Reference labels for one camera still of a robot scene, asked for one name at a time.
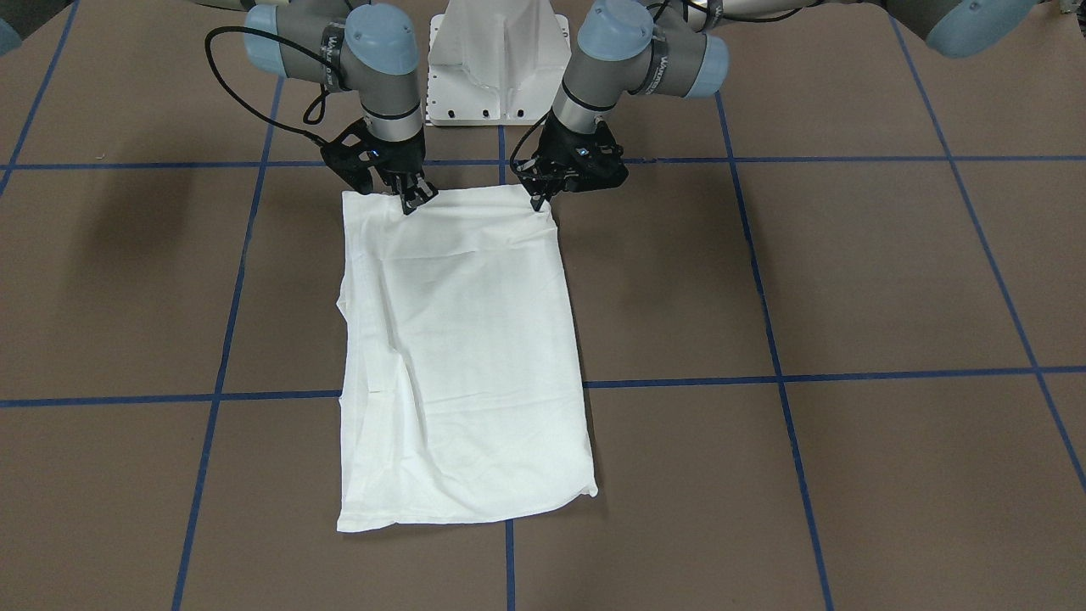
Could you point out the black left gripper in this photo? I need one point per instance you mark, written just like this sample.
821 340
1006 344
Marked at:
556 146

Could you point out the white camera pole base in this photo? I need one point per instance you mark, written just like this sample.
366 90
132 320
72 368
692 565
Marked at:
495 63

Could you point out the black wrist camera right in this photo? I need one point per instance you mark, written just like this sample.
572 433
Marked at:
349 157

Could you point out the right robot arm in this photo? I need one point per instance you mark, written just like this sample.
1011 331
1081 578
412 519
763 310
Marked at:
349 46

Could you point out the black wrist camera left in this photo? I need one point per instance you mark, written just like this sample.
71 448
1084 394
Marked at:
594 166

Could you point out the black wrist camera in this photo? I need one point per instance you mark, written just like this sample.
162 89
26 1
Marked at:
594 166
349 157

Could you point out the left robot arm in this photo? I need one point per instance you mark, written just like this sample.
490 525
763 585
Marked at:
667 48

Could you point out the white long-sleeve printed shirt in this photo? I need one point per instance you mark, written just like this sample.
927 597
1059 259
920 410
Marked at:
462 399

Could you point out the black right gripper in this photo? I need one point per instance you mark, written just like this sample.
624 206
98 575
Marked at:
402 159

